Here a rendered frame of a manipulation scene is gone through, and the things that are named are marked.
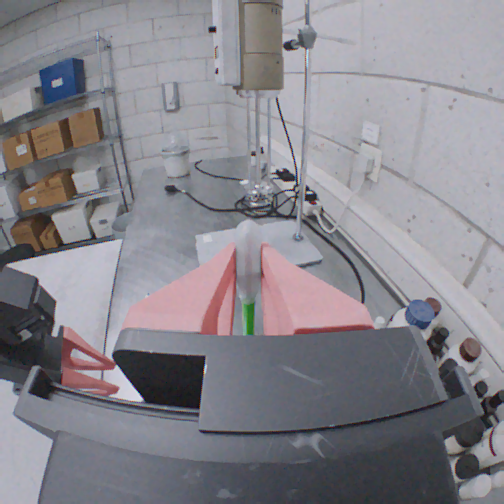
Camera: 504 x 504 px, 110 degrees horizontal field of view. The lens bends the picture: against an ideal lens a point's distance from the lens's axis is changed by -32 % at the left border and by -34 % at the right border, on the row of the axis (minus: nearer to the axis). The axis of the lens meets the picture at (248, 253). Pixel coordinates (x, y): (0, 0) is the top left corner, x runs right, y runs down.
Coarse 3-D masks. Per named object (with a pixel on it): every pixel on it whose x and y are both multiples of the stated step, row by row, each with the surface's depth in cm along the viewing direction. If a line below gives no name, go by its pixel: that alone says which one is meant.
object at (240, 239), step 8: (240, 224) 11; (248, 224) 11; (240, 232) 11; (240, 240) 11; (248, 240) 11; (240, 248) 11; (248, 248) 11; (240, 256) 11; (248, 256) 11; (240, 264) 12; (248, 264) 12; (240, 272) 12; (248, 272) 12; (240, 280) 12; (248, 280) 12; (240, 288) 13; (248, 288) 12; (248, 296) 13
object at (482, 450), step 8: (488, 432) 21; (496, 432) 19; (488, 440) 19; (496, 440) 18; (472, 448) 22; (480, 448) 20; (488, 448) 18; (496, 448) 17; (480, 456) 19; (488, 456) 18; (496, 456) 17; (480, 464) 19; (488, 464) 18
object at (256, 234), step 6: (252, 222) 11; (252, 228) 11; (258, 228) 11; (252, 234) 11; (258, 234) 11; (252, 240) 11; (258, 240) 11; (252, 246) 11; (258, 246) 11; (252, 252) 11; (258, 252) 11; (252, 258) 11; (258, 258) 12; (252, 264) 12; (258, 264) 12; (252, 270) 12; (258, 270) 12; (252, 276) 12; (258, 276) 12; (252, 282) 12; (258, 282) 13; (252, 288) 12; (258, 288) 13; (252, 294) 13
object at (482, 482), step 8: (472, 480) 17; (480, 480) 16; (488, 480) 15; (464, 488) 17; (472, 488) 16; (480, 488) 15; (488, 488) 14; (464, 496) 16; (472, 496) 15; (480, 496) 14
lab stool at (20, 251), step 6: (18, 246) 120; (24, 246) 120; (6, 252) 115; (12, 252) 115; (18, 252) 115; (24, 252) 115; (0, 258) 111; (6, 258) 111; (12, 258) 111; (18, 258) 110; (30, 258) 113; (0, 264) 106; (6, 264) 106; (0, 270) 102
